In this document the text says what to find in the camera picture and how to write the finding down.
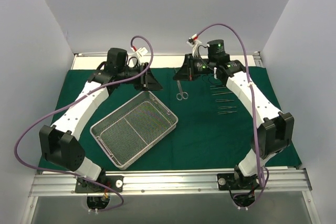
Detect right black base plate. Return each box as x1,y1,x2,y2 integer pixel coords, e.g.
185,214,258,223
216,173,261,191

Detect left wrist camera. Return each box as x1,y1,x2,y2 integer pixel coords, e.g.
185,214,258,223
130,47,148,66

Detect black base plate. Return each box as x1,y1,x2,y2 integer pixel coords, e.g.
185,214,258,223
216,173,261,191
75,175,124,194

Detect metal forceps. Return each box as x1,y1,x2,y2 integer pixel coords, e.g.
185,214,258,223
217,106,237,115

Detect aluminium right side rail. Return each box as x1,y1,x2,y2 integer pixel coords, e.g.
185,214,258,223
253,51,264,68

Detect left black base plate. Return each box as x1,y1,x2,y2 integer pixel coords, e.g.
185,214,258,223
75,175,124,194

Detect surgical scissors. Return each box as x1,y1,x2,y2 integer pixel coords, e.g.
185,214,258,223
176,80,188,101

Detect aluminium front rail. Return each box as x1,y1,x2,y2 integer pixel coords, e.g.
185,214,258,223
29,166,312,197

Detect metal mesh instrument tray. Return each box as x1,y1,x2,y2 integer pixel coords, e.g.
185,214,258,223
90,91,179,170

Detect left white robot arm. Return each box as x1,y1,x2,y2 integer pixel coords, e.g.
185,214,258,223
39,48,162,192

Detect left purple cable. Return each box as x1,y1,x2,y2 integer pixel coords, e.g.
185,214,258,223
14,35,154,212

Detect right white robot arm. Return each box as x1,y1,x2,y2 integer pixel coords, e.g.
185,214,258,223
173,39,295,189

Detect aluminium rail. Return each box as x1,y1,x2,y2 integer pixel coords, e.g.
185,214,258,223
253,51,264,68
29,166,312,197

